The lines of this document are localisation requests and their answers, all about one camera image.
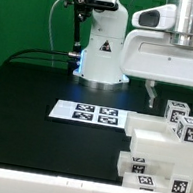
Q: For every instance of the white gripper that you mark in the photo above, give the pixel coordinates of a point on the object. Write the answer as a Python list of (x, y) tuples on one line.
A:
[(150, 55)]

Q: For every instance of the white tagged cube nut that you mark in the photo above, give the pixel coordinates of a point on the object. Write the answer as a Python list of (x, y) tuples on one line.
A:
[(184, 129), (174, 109)]

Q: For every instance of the white chair back frame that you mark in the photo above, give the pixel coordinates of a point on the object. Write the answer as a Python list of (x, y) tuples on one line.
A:
[(152, 138)]

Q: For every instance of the white chair seat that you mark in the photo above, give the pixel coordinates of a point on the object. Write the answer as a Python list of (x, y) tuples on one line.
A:
[(171, 172)]

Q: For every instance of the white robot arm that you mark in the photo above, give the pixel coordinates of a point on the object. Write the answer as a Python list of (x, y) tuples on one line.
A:
[(100, 61)]

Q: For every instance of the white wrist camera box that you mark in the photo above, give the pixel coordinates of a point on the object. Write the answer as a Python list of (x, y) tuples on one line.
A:
[(159, 18)]

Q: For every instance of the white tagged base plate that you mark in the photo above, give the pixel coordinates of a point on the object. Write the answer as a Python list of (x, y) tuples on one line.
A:
[(90, 114)]

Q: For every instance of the black camera on stand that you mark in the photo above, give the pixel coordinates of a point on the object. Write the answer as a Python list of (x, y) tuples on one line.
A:
[(83, 10)]

